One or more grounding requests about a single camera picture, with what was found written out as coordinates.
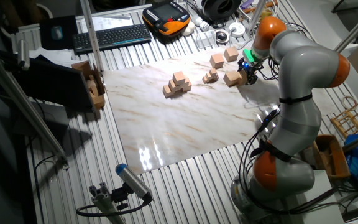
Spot white power adapter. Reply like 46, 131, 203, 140
191, 15, 210, 32

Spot black computer keyboard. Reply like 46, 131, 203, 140
72, 23, 152, 56

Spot brown cardboard box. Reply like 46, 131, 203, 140
71, 60, 106, 110

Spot black filament spool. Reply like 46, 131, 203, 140
201, 0, 242, 22

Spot metal bowl with white rim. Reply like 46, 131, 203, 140
214, 29, 230, 44

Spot brown wooden tray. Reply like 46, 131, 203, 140
312, 134, 351, 181

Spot black camera cable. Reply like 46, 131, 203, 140
75, 194, 152, 218

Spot black flat panel screen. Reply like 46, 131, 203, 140
11, 57, 96, 111

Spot clear gridded plastic box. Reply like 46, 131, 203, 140
195, 30, 217, 50

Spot short aluminium profile piece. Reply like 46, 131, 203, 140
88, 182, 126, 224

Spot aluminium frame post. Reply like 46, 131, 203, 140
80, 0, 104, 74
246, 0, 267, 35

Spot white paper sheet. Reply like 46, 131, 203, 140
29, 47, 82, 68
76, 14, 133, 34

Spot white egg shaped object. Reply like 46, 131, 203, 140
181, 21, 196, 37

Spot grey power cable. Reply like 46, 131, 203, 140
236, 37, 254, 51

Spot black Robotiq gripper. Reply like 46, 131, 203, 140
237, 60, 262, 86

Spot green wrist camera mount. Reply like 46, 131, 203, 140
242, 46, 265, 65

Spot marble pattern table mat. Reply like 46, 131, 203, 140
103, 43, 338, 175

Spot wooden lattice rack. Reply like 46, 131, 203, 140
330, 96, 358, 139

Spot dark computer mouse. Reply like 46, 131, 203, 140
50, 25, 64, 40

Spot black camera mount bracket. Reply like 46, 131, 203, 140
110, 183, 131, 211

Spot silver camera with blue tip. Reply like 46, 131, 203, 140
115, 163, 154, 203

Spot black orange teach pendant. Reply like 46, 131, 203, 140
142, 1, 191, 37

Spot black mouse pad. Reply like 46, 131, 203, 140
39, 15, 79, 51

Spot round white power socket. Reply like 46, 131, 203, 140
228, 21, 246, 39

